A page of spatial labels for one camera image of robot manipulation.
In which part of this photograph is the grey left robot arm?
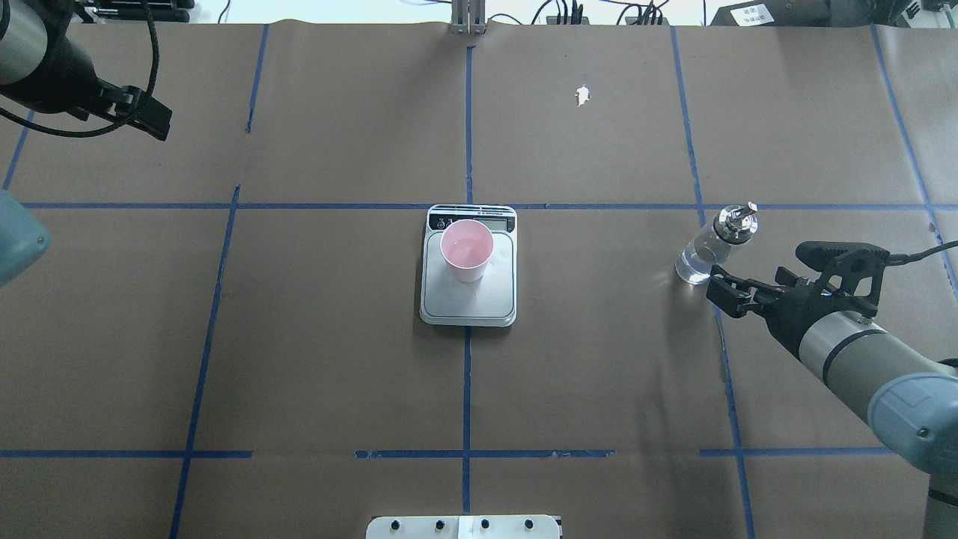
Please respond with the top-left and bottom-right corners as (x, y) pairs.
(1, 1), (172, 141)

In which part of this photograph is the pink paper cup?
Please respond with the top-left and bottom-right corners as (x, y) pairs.
(440, 219), (494, 283)

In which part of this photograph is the glass sauce bottle metal spout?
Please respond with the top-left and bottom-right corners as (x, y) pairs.
(674, 201), (759, 285)

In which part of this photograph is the digital kitchen scale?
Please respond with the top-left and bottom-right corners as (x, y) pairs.
(418, 204), (518, 327)

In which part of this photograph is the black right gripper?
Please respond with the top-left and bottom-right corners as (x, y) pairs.
(706, 241), (891, 357)

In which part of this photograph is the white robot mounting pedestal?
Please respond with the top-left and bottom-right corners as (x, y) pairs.
(365, 514), (564, 538)

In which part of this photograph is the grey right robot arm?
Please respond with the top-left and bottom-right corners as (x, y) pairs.
(706, 241), (957, 538)

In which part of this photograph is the aluminium frame post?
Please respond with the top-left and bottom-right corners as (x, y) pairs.
(449, 0), (488, 35)

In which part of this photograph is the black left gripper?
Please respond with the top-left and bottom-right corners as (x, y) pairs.
(71, 83), (172, 142)

